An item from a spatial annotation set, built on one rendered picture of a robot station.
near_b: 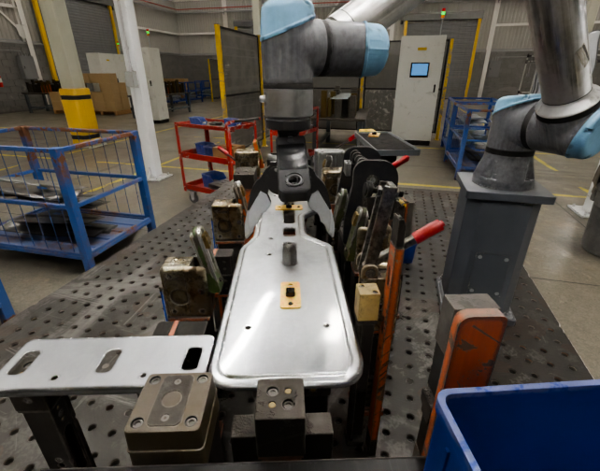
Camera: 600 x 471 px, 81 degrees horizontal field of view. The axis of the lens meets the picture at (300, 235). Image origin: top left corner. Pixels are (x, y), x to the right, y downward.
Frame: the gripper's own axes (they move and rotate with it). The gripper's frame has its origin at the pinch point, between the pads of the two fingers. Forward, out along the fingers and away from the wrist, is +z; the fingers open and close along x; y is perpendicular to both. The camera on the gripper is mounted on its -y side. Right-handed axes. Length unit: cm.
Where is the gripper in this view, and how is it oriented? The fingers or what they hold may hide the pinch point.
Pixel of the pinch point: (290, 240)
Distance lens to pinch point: 60.6
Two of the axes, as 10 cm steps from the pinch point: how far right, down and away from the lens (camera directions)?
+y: -0.3, -4.2, 9.1
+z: 0.0, 9.1, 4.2
